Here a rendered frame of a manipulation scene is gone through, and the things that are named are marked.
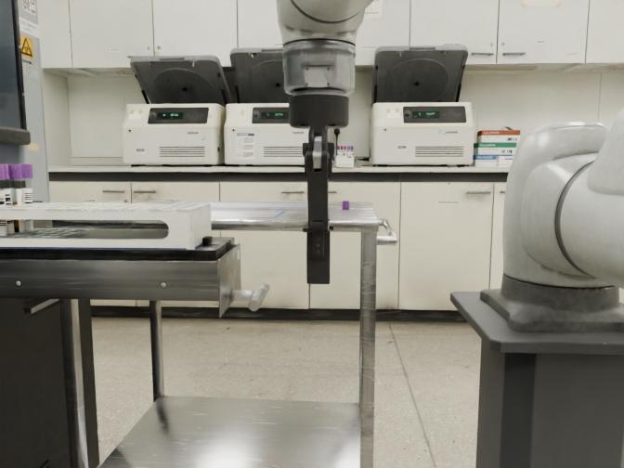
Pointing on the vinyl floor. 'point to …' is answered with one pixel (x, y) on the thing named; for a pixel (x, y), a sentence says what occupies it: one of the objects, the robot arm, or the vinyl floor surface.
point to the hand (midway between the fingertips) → (318, 256)
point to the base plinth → (279, 314)
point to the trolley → (345, 222)
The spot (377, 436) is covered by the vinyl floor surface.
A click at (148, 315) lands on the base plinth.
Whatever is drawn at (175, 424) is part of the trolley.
